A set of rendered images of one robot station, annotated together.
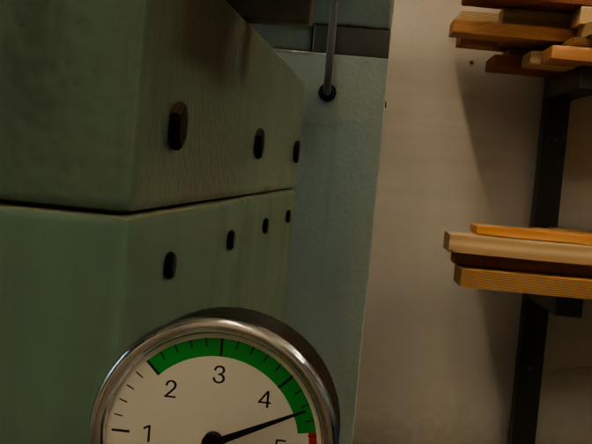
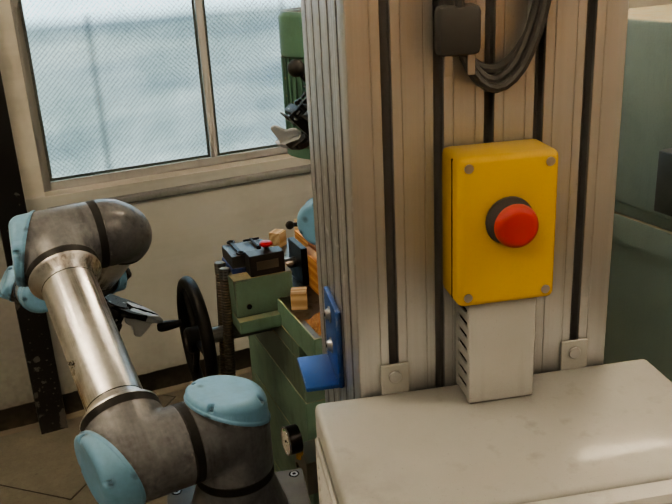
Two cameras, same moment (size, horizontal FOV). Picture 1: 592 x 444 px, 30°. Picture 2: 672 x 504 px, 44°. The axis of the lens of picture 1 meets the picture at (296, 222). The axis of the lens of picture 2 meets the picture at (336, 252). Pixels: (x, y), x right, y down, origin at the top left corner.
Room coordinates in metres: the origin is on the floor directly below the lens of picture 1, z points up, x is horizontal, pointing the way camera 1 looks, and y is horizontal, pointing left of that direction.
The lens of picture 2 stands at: (-0.27, -1.37, 1.63)
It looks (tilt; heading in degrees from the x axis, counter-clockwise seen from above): 21 degrees down; 64
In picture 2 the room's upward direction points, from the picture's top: 3 degrees counter-clockwise
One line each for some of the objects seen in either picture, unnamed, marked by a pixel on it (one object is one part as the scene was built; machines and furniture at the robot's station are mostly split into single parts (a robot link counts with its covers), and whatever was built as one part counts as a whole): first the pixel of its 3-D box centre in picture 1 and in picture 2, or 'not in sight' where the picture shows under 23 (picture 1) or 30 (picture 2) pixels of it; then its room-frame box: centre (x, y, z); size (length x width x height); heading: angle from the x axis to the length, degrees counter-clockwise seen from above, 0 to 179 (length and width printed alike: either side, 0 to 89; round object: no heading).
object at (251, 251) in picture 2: not in sight; (252, 255); (0.33, 0.27, 0.99); 0.13 x 0.11 x 0.06; 85
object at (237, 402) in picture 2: not in sight; (225, 427); (0.03, -0.37, 0.98); 0.13 x 0.12 x 0.14; 3
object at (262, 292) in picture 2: not in sight; (255, 283); (0.33, 0.27, 0.92); 0.15 x 0.13 x 0.09; 85
